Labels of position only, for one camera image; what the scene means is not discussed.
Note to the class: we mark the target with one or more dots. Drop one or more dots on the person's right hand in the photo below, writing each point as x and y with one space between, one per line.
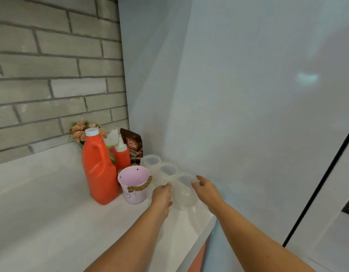
208 192

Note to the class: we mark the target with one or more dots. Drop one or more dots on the person's left hand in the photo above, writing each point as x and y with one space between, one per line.
161 198

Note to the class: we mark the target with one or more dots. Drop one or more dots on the clear plastic container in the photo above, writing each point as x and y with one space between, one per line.
150 162
184 195
168 172

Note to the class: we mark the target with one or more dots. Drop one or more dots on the orange squeeze bottle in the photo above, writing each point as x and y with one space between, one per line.
122 157

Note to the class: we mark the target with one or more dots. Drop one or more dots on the brown coffee pouch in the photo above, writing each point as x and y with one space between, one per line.
133 144

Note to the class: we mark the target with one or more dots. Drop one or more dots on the orange jug with white cap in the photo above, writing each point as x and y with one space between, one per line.
99 167

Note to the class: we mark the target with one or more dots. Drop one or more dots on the green plastic basket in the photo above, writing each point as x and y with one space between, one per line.
111 144

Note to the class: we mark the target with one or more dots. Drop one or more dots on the pink flowers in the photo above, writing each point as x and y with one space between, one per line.
81 133

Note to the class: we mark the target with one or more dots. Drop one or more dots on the person's left forearm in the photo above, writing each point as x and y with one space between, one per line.
126 243

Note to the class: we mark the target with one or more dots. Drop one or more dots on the person's right forearm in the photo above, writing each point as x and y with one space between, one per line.
259 240

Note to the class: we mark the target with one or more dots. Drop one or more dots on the white countertop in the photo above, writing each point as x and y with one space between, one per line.
49 209

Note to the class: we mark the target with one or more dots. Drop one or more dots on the orange cabinet front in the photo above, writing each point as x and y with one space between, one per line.
198 259

